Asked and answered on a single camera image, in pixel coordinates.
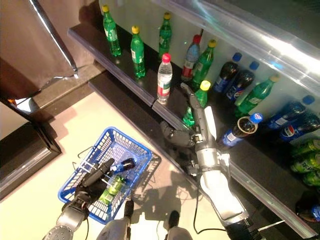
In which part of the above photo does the black robot left foot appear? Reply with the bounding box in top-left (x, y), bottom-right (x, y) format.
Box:
top-left (123, 199), bottom-right (135, 218)

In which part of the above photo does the grey robot left leg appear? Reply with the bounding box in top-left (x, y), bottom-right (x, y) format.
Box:
top-left (96, 217), bottom-right (132, 240)

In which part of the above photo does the black robot foot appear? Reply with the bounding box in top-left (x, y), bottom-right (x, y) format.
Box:
top-left (167, 210), bottom-right (181, 230)
top-left (123, 199), bottom-right (135, 218)

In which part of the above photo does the blue plastic shopping basket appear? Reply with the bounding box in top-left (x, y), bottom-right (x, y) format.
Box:
top-left (57, 126), bottom-right (153, 225)

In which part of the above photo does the water bottle red cap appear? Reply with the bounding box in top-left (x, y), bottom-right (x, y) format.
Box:
top-left (156, 52), bottom-right (174, 105)
top-left (180, 34), bottom-right (202, 81)

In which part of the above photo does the brown cover sheet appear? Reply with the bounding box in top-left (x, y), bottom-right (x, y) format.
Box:
top-left (0, 0), bottom-right (101, 101)

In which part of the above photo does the grey robot right leg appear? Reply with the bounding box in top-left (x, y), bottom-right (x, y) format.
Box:
top-left (164, 226), bottom-right (193, 240)

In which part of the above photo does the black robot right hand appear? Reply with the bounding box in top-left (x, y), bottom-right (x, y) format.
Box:
top-left (160, 82), bottom-right (218, 150)

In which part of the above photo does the Pepsi cola bottle blue cap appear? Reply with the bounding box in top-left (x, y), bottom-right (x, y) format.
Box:
top-left (217, 112), bottom-right (265, 148)
top-left (212, 52), bottom-right (243, 94)
top-left (109, 157), bottom-right (136, 175)
top-left (266, 94), bottom-right (316, 131)
top-left (294, 191), bottom-right (320, 223)
top-left (224, 61), bottom-right (260, 102)
top-left (278, 109), bottom-right (320, 143)

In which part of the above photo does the green Sprite bottle yellow cap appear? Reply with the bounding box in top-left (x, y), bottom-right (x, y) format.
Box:
top-left (158, 11), bottom-right (173, 60)
top-left (181, 79), bottom-right (212, 128)
top-left (234, 73), bottom-right (281, 118)
top-left (101, 4), bottom-right (123, 58)
top-left (191, 39), bottom-right (218, 91)
top-left (98, 174), bottom-right (127, 205)
top-left (130, 24), bottom-right (147, 79)

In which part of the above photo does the black robot right foot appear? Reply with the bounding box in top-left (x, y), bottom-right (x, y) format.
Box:
top-left (167, 210), bottom-right (181, 230)

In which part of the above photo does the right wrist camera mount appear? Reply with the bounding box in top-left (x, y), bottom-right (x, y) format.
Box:
top-left (186, 152), bottom-right (231, 177)

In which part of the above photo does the row of dark pepsi bottles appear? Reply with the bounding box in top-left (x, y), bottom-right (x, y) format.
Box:
top-left (199, 24), bottom-right (320, 121)

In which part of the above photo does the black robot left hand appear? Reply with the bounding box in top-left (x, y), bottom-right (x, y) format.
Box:
top-left (74, 157), bottom-right (116, 204)

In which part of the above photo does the pale shelf back panel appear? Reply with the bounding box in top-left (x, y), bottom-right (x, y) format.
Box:
top-left (98, 0), bottom-right (205, 61)

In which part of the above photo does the grey robot leg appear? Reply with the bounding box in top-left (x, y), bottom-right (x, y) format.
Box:
top-left (164, 226), bottom-right (193, 240)
top-left (96, 217), bottom-right (132, 240)

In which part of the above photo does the black base shelf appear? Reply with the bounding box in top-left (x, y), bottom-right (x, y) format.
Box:
top-left (87, 71), bottom-right (311, 240)

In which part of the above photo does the black shelf board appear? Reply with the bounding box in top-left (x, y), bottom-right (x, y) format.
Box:
top-left (152, 74), bottom-right (320, 236)
top-left (67, 22), bottom-right (186, 106)

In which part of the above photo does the black side display stand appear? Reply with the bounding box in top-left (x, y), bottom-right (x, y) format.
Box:
top-left (0, 96), bottom-right (63, 201)

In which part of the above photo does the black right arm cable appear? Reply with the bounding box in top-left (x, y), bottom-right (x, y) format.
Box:
top-left (192, 188), bottom-right (227, 235)

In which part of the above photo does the silver tape strip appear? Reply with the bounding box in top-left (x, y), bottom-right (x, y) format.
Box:
top-left (28, 0), bottom-right (80, 80)

